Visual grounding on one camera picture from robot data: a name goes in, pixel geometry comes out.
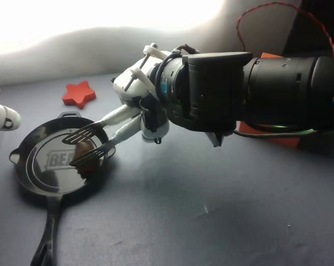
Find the black frying pan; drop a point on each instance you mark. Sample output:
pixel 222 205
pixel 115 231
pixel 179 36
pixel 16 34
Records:
pixel 45 177

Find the red star block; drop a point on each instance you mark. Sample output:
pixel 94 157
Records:
pixel 78 94

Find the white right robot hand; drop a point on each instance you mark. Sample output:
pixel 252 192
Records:
pixel 128 83

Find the brown meat chunk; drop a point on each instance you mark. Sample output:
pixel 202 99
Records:
pixel 83 148

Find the orange cube block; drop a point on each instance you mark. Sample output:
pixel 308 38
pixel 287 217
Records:
pixel 269 138

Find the grey table cloth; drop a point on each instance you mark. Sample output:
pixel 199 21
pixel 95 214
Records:
pixel 183 194

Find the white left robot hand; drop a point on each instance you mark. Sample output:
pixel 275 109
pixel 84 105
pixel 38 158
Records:
pixel 0 119

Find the white backdrop sheet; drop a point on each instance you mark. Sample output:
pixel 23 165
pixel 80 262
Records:
pixel 72 41

